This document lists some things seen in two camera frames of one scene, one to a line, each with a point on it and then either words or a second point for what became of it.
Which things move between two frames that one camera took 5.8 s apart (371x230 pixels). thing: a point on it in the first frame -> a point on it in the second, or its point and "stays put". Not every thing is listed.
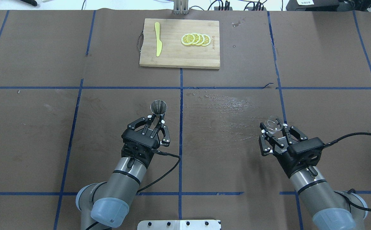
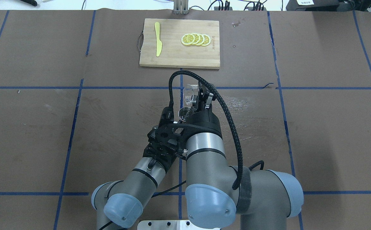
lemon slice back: (207, 41) stays put
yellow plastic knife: (159, 44) stays put
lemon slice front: (187, 39) stays put
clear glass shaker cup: (272, 126) -> (190, 92)
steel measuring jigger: (158, 107) -> (184, 112)
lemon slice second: (197, 38) stays put
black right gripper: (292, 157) -> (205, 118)
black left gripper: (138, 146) -> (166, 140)
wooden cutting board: (174, 53) stays put
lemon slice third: (202, 39) stays put
